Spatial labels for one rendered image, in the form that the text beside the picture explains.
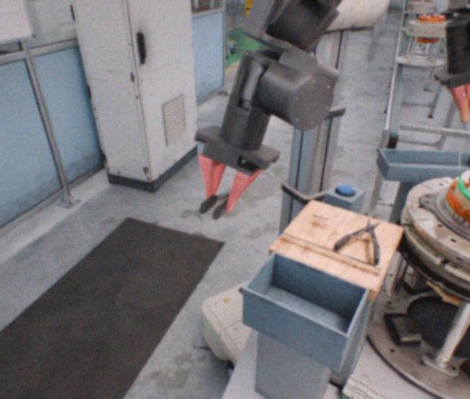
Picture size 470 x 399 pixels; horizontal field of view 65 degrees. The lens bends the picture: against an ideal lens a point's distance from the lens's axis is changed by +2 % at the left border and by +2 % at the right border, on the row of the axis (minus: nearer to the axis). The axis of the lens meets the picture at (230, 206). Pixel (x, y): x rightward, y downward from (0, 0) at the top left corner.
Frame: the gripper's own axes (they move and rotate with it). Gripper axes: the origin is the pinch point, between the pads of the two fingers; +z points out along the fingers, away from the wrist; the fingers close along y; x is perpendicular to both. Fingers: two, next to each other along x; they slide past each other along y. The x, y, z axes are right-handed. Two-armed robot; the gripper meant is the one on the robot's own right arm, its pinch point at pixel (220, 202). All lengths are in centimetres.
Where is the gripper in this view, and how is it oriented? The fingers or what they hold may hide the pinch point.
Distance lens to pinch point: 51.5
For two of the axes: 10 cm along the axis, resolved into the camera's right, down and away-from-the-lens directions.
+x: 3.7, -3.1, 8.8
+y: 8.8, 4.1, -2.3
